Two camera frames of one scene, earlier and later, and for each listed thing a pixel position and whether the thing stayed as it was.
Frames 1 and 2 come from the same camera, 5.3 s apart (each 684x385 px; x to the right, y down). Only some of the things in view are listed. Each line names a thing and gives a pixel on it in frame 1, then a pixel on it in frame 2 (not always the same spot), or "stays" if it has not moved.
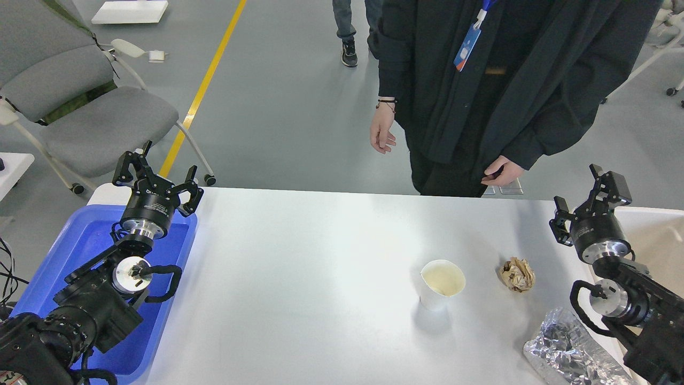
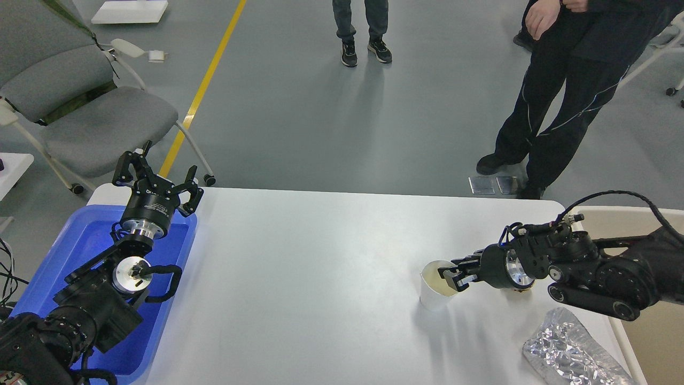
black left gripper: (153, 201) stays
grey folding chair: (79, 101) stays
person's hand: (502, 172) → (576, 6)
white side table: (15, 164) stays
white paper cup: (442, 283) stays
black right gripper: (596, 231) → (498, 267)
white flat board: (137, 12) stays
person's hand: (381, 137) → (541, 16)
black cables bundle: (10, 282) stays
